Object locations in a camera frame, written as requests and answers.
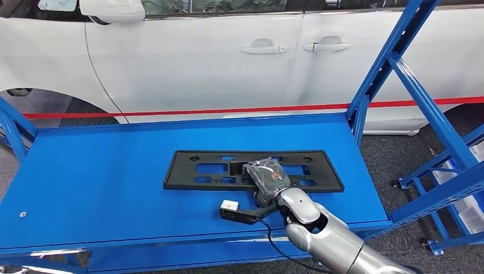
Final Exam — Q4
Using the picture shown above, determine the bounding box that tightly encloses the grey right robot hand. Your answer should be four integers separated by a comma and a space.
241, 156, 292, 208

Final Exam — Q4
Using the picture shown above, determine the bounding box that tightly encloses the black plastic plate frame part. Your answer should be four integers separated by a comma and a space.
163, 150, 345, 194

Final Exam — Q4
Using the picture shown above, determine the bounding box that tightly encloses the blue metal shelf rack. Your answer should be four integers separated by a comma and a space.
391, 124, 484, 257
0, 0, 484, 274

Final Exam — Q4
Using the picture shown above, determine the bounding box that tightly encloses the red barrier belt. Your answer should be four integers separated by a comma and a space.
22, 96, 484, 120

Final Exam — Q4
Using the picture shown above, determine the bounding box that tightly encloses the white car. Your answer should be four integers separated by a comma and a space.
0, 0, 484, 136

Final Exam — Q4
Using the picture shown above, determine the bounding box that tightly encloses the white plastic bin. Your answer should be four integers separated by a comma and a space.
457, 195, 484, 235
433, 142, 484, 186

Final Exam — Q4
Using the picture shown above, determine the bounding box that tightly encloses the pale wrist camera on bracket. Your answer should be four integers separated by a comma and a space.
219, 199, 281, 227

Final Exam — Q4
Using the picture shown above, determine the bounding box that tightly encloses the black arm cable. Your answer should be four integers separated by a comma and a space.
255, 216, 330, 274

